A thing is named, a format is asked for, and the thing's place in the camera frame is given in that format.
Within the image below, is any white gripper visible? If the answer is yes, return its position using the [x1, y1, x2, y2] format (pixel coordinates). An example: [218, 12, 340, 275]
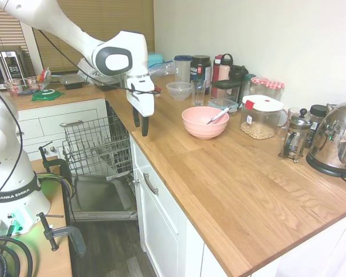
[126, 73, 156, 137]

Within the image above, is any white-handled metal fork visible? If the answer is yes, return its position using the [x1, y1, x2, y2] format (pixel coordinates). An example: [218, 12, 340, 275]
[206, 106, 232, 126]

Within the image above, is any open dishwasher door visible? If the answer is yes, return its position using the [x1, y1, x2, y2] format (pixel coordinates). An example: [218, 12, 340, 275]
[69, 172, 138, 222]

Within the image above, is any clear plastic bowl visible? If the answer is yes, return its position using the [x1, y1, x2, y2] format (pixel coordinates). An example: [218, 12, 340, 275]
[166, 81, 193, 102]

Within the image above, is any black food tray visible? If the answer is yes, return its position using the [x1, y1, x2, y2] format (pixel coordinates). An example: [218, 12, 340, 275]
[93, 80, 122, 92]
[58, 74, 85, 91]

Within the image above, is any pink bowl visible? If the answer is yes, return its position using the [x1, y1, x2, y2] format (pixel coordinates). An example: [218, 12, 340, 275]
[181, 106, 230, 141]

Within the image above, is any clear zip bag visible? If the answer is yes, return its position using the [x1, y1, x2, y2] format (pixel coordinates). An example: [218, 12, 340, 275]
[147, 59, 175, 77]

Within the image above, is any clear drinking glass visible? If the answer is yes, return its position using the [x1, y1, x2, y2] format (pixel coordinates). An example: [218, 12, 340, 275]
[191, 79, 207, 107]

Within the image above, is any teal plastic container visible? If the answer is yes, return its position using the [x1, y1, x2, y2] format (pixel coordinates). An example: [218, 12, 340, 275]
[147, 51, 165, 67]

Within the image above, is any clear pitcher with blue lid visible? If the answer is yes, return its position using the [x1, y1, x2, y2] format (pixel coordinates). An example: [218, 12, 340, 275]
[173, 55, 193, 84]

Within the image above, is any white plastic bag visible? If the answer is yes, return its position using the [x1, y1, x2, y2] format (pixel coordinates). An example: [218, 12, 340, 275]
[76, 57, 105, 83]

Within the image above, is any black protein powder tub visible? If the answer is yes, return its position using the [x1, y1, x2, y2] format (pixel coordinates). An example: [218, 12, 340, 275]
[190, 55, 212, 95]

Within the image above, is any teal-rimmed clear container lid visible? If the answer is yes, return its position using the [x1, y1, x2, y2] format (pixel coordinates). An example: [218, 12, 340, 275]
[208, 98, 239, 117]

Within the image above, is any white drawer cabinet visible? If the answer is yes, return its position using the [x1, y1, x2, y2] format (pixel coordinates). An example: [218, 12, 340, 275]
[15, 98, 108, 162]

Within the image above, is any red water bottle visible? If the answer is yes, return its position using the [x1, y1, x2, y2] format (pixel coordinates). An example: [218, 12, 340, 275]
[212, 55, 223, 83]

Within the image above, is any clear container with black lid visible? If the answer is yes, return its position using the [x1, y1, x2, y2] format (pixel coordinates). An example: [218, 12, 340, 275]
[210, 78, 242, 102]

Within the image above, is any black metal clamp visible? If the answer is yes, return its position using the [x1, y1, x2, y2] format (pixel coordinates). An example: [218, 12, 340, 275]
[37, 141, 73, 186]
[35, 211, 87, 259]

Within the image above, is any pink bottle with black cap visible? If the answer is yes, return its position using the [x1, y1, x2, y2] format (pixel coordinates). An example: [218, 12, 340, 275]
[217, 53, 235, 82]

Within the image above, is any green plastic lid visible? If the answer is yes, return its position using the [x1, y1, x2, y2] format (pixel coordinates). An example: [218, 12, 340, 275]
[31, 88, 62, 103]

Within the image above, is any colourful snack bag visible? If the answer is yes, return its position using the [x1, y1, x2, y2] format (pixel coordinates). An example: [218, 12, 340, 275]
[35, 66, 52, 88]

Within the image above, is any black shaker bottle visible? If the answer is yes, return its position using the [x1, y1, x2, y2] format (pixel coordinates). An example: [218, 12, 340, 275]
[228, 65, 249, 100]

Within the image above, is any brown window blind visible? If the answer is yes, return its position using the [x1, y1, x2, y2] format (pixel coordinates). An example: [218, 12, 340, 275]
[32, 0, 156, 73]
[0, 0, 27, 54]

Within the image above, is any white kitchen cabinet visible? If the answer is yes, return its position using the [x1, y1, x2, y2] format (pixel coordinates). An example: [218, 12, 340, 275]
[129, 134, 346, 277]

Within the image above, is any jar with green lid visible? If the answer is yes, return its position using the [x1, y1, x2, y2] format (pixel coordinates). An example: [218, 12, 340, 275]
[242, 73, 258, 99]

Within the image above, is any clear plastic cup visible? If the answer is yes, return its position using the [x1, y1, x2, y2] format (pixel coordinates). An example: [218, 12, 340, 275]
[24, 76, 43, 92]
[3, 78, 24, 98]

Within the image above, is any cereal jar with white lid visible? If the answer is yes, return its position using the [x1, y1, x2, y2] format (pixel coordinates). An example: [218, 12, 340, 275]
[239, 94, 287, 140]

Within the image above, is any jar with red checkered lid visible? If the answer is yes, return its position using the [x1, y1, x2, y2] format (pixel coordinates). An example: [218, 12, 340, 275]
[265, 80, 285, 102]
[250, 76, 270, 96]

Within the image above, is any stainless steel microwave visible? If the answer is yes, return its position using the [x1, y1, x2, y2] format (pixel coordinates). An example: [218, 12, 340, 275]
[0, 49, 27, 91]

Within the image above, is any clear glass mug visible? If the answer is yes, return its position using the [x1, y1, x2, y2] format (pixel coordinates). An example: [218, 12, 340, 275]
[281, 107, 302, 128]

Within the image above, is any glass French press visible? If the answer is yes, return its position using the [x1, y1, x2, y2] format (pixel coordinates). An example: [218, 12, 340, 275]
[277, 108, 314, 164]

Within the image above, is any jar with black lid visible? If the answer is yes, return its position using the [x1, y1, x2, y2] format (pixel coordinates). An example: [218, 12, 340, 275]
[308, 104, 331, 134]

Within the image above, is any stainless steel electric kettle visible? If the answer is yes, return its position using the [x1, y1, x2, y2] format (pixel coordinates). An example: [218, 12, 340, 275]
[305, 95, 346, 178]

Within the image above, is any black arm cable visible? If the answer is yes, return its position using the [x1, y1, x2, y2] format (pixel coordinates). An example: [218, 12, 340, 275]
[38, 28, 163, 96]

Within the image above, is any metal drawer handle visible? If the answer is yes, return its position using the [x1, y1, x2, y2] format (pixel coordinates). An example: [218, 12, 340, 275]
[142, 173, 160, 196]

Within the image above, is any grey wire dishwasher rack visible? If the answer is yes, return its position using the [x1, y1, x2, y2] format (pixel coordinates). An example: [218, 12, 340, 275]
[59, 115, 133, 175]

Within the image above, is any black cable bundle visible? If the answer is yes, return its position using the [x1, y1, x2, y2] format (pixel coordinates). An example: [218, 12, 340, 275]
[0, 236, 34, 277]

